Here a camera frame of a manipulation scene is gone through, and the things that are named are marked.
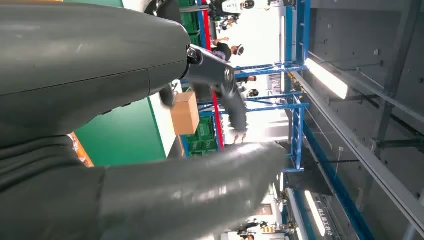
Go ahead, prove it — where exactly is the green crate stack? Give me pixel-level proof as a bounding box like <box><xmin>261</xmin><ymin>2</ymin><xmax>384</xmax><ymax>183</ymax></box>
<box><xmin>178</xmin><ymin>0</ymin><xmax>204</xmax><ymax>47</ymax></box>
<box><xmin>183</xmin><ymin>115</ymin><xmax>220</xmax><ymax>158</ymax></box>

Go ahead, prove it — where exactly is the blue metal shelf rack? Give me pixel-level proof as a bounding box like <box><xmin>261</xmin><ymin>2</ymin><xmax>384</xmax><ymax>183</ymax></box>
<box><xmin>195</xmin><ymin>61</ymin><xmax>311</xmax><ymax>174</ymax></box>

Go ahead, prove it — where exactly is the blue steel beam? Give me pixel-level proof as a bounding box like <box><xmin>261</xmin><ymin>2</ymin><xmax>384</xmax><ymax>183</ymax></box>
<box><xmin>302</xmin><ymin>120</ymin><xmax>377</xmax><ymax>240</ymax></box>

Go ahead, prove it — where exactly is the white humanoid robot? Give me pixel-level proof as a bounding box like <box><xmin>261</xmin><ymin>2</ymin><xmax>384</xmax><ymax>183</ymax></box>
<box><xmin>209</xmin><ymin>0</ymin><xmax>256</xmax><ymax>19</ymax></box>

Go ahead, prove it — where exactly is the cardboard box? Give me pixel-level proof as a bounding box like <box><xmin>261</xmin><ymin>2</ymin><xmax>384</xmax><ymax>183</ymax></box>
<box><xmin>170</xmin><ymin>92</ymin><xmax>201</xmax><ymax>136</ymax></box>

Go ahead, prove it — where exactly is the long ceiling light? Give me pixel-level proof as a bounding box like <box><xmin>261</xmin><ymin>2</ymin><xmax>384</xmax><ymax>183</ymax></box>
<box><xmin>304</xmin><ymin>190</ymin><xmax>327</xmax><ymax>238</ymax></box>
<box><xmin>304</xmin><ymin>57</ymin><xmax>349</xmax><ymax>100</ymax></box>

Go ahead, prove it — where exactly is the blue steel column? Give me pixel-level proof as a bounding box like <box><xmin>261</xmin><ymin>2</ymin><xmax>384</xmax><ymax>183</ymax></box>
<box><xmin>285</xmin><ymin>0</ymin><xmax>312</xmax><ymax>65</ymax></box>

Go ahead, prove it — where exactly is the person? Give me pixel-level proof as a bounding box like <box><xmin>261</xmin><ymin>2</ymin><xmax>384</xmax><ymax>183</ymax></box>
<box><xmin>211</xmin><ymin>37</ymin><xmax>245</xmax><ymax>63</ymax></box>
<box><xmin>236</xmin><ymin>75</ymin><xmax>258</xmax><ymax>94</ymax></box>
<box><xmin>236</xmin><ymin>219</ymin><xmax>269</xmax><ymax>233</ymax></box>

